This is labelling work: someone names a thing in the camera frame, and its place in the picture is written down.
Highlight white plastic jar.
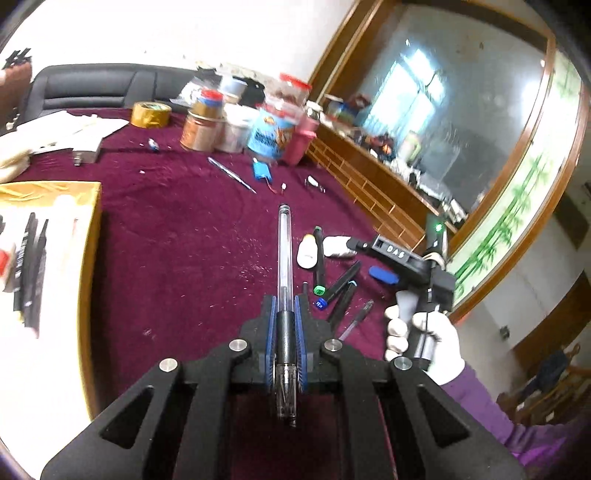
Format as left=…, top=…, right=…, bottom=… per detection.
left=215, top=104, right=259, bottom=153

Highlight black gel pen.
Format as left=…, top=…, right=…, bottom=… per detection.
left=338, top=300, right=375, bottom=342

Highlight clear jar orange contents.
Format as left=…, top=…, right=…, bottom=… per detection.
left=180, top=89, right=225, bottom=152

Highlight yellow gold tray box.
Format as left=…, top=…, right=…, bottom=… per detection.
left=1, top=181, right=101, bottom=479

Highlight pink knit sleeve flask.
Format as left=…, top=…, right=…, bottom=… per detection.
left=283, top=101, right=322, bottom=166

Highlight white plastic bottle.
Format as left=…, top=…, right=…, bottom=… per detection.
left=297, top=234, right=356, bottom=270

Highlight blue cartoon label jar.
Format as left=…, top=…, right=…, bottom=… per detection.
left=246, top=107, right=297, bottom=163

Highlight silver pen on cloth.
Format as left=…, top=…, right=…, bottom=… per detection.
left=207, top=157, right=256, bottom=194

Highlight black marker green cap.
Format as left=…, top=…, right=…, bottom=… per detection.
left=312, top=226, right=325, bottom=296

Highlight small white red bottle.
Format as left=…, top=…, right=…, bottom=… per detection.
left=0, top=245, right=15, bottom=292

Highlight wooden brick pattern counter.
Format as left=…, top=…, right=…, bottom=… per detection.
left=307, top=124, right=436, bottom=252

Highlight black leather sofa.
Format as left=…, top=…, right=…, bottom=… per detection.
left=19, top=63, right=194, bottom=122

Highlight yellow tape roll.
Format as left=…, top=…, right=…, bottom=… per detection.
left=130, top=101, right=172, bottom=129

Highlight white gloved right hand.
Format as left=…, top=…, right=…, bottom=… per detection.
left=385, top=305, right=466, bottom=386

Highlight clear ballpoint pen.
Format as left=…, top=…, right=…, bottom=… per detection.
left=276, top=204, right=298, bottom=426

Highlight black marker blue cap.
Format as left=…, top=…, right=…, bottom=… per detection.
left=315, top=261, right=362, bottom=310

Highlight purple velvet table cloth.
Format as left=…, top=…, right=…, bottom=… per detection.
left=13, top=108, right=417, bottom=480

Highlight red lid tall jar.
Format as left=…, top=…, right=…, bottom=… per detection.
left=270, top=73, right=312, bottom=109

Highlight nail clipper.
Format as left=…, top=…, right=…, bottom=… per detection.
left=304, top=175, right=325, bottom=193

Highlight white papers stack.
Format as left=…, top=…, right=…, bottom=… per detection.
left=1, top=110, right=129, bottom=158

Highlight purple sleeve forearm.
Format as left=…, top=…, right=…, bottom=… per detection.
left=442, top=365, right=578, bottom=473

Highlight blue battery pack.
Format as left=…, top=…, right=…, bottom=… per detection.
left=252, top=158, right=287, bottom=195

